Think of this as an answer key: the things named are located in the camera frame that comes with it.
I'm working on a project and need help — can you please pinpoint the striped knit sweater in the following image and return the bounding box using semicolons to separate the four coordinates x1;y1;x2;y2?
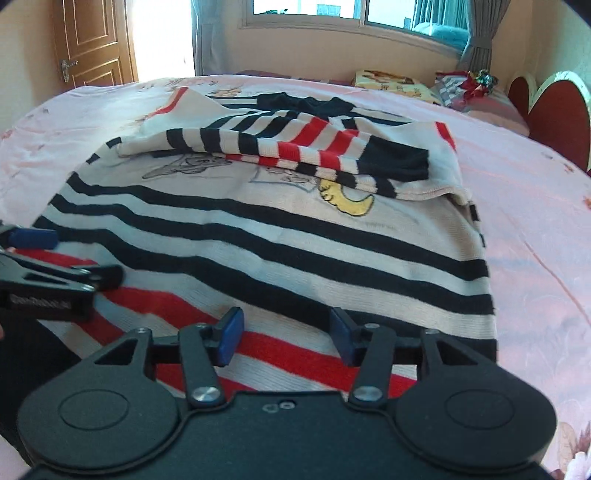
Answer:
36;87;497;391

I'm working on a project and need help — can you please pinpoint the wooden door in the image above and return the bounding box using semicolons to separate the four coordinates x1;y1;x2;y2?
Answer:
52;0;137;89

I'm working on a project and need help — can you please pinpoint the pink floral bed sheet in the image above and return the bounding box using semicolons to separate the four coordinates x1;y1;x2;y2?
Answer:
1;75;590;479

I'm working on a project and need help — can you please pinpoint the grey left curtain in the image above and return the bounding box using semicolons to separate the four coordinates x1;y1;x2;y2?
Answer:
191;0;228;76

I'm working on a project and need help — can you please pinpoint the grey curtain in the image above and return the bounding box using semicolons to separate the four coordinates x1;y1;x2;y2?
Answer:
458;0;511;71
191;0;228;76

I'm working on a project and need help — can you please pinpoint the striped pillow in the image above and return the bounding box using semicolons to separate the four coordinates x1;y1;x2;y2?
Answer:
432;74;530;137

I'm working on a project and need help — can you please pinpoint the red heart-shaped headboard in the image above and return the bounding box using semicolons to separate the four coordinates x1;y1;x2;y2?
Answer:
507;71;590;174

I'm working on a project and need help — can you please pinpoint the red decorative bow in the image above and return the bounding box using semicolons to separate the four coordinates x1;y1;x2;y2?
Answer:
436;69;498;101

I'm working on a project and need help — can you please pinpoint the folded yellow red blanket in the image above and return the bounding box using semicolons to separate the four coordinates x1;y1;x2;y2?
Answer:
353;70;442;105

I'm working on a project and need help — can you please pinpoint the teal blanket on sill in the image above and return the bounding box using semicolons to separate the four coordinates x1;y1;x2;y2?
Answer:
413;22;469;51

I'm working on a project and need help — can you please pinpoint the window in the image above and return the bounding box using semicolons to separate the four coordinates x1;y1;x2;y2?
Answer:
242;0;468;53

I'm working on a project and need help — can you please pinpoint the grey right curtain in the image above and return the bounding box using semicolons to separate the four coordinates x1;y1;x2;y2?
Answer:
458;0;511;71

